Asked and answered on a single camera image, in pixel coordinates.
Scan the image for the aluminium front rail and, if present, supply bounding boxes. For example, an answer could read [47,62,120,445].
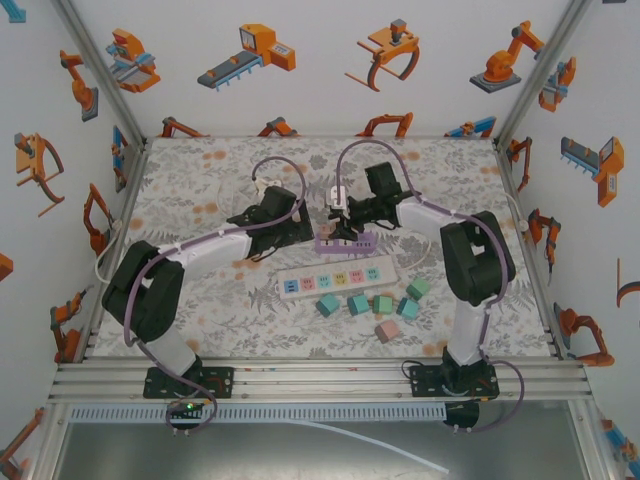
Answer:
[47,355,596,407]

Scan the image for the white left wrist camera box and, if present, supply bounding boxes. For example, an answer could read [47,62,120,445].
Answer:
[251,175,282,195]

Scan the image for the translucent white tube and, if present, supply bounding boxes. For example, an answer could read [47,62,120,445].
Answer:
[292,418,451,476]

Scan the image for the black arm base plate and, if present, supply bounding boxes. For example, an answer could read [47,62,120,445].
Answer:
[143,366,236,400]
[408,363,501,402]

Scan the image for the aluminium corner post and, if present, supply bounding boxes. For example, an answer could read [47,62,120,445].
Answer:
[49,0,151,151]
[491,0,597,149]

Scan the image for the purple power strip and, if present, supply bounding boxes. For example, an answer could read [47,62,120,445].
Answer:
[313,230,377,257]

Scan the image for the aluminium side rail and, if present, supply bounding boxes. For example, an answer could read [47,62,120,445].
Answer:
[74,138,154,364]
[492,138,571,361]

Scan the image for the black controller box green light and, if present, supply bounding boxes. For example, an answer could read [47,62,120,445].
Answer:
[167,398,211,426]

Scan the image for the floral print tablecloth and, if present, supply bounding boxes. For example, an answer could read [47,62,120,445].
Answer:
[92,135,564,360]

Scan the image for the white slotted cable duct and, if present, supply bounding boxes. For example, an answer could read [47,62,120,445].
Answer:
[69,402,448,425]

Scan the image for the white power strip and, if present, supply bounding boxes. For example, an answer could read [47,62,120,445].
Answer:
[275,265,400,302]

